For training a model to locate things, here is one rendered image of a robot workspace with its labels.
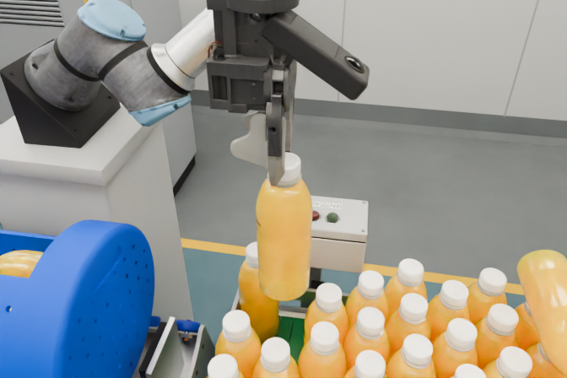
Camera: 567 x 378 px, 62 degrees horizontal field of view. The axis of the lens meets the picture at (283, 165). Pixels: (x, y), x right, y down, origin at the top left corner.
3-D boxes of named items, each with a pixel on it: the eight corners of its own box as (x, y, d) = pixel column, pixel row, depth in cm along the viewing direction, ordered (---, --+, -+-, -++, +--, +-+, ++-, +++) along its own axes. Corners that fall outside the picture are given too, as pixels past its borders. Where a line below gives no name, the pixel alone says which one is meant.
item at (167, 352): (171, 362, 82) (161, 315, 75) (185, 364, 82) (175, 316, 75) (148, 418, 74) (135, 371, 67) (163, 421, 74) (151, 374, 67)
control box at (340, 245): (268, 228, 100) (267, 189, 95) (363, 238, 98) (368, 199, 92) (259, 261, 92) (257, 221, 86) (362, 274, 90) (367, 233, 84)
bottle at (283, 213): (295, 257, 71) (298, 153, 60) (317, 291, 65) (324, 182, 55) (251, 272, 68) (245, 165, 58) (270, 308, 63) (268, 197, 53)
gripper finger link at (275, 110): (270, 144, 53) (272, 68, 50) (286, 146, 53) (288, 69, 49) (261, 160, 49) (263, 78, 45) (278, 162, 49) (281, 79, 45)
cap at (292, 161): (292, 163, 59) (292, 151, 58) (305, 180, 56) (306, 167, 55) (262, 170, 57) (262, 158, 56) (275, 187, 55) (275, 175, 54)
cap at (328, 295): (315, 310, 72) (315, 302, 71) (315, 290, 75) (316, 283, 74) (341, 312, 71) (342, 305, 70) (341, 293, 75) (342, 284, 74)
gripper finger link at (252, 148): (234, 180, 56) (234, 105, 52) (284, 185, 55) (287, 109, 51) (228, 192, 53) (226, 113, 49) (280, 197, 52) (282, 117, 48)
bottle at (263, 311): (269, 348, 87) (267, 278, 77) (235, 335, 89) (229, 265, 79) (284, 319, 93) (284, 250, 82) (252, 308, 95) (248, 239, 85)
